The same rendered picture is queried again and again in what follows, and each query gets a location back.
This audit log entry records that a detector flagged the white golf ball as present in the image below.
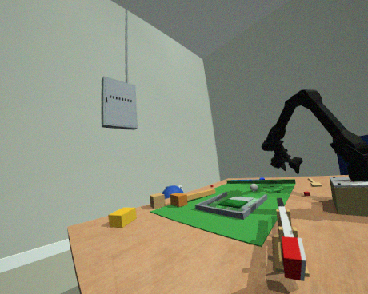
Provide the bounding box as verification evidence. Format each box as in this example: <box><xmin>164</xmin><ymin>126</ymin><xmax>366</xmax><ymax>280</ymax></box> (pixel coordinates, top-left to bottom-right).
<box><xmin>250</xmin><ymin>184</ymin><xmax>258</xmax><ymax>192</ymax></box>

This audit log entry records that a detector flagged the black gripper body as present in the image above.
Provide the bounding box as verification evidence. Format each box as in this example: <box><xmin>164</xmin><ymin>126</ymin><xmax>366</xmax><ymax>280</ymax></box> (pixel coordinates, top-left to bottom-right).
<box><xmin>275</xmin><ymin>149</ymin><xmax>303</xmax><ymax>168</ymax></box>

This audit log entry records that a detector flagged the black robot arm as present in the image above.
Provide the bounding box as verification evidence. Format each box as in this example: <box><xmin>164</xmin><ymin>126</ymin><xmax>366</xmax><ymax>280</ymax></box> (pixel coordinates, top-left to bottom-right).
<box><xmin>262</xmin><ymin>89</ymin><xmax>368</xmax><ymax>182</ymax></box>

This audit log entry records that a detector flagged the green putting mat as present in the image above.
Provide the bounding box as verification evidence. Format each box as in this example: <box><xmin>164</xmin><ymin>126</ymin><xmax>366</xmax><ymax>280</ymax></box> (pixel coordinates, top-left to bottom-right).
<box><xmin>150</xmin><ymin>183</ymin><xmax>296</xmax><ymax>247</ymax></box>

